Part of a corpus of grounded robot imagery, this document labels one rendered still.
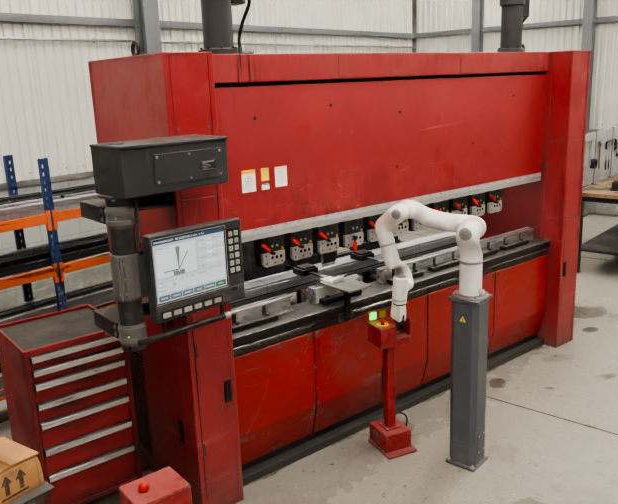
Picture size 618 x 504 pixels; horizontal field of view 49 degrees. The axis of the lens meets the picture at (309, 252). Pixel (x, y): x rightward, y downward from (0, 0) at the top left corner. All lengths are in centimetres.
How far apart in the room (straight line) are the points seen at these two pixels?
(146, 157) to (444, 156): 245
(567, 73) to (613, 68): 561
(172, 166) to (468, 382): 203
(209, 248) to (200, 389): 86
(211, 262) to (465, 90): 248
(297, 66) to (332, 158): 57
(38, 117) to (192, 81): 441
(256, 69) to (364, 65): 75
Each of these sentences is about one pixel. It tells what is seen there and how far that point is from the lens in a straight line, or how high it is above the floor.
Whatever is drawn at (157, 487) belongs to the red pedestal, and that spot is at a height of 80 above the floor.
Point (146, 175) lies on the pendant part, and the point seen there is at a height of 183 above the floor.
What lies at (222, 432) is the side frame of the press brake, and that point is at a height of 44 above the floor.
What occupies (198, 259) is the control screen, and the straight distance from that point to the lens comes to 279.
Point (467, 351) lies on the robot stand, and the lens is 375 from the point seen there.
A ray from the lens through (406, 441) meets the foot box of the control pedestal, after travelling 420.
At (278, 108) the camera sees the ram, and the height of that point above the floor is 202.
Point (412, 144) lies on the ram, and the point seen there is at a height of 174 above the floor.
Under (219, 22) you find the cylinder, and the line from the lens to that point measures 354.
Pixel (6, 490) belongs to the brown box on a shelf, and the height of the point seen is 104.
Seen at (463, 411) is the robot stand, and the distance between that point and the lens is 391.
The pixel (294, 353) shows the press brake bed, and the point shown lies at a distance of 381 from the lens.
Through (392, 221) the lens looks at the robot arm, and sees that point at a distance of 367.
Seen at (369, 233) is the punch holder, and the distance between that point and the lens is 415.
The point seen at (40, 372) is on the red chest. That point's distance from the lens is 341.
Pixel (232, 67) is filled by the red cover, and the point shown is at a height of 223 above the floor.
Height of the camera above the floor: 215
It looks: 14 degrees down
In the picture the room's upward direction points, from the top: 2 degrees counter-clockwise
